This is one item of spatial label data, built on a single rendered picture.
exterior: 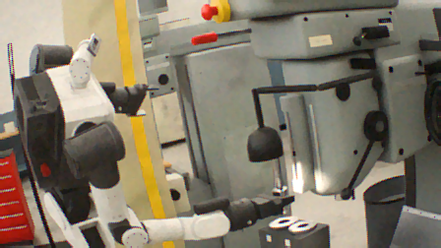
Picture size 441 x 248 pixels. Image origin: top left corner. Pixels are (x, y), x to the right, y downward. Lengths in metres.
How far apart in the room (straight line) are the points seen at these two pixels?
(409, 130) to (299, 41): 0.39
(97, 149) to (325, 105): 0.51
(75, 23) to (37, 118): 1.51
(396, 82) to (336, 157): 0.25
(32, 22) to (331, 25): 9.18
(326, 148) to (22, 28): 9.15
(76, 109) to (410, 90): 0.85
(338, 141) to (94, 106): 0.60
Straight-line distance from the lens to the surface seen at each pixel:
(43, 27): 10.28
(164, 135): 9.85
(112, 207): 1.52
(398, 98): 1.41
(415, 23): 1.50
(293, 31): 1.26
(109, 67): 2.98
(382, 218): 3.40
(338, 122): 1.32
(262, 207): 1.77
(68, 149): 1.41
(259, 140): 1.28
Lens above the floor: 1.73
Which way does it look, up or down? 9 degrees down
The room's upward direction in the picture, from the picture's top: 11 degrees counter-clockwise
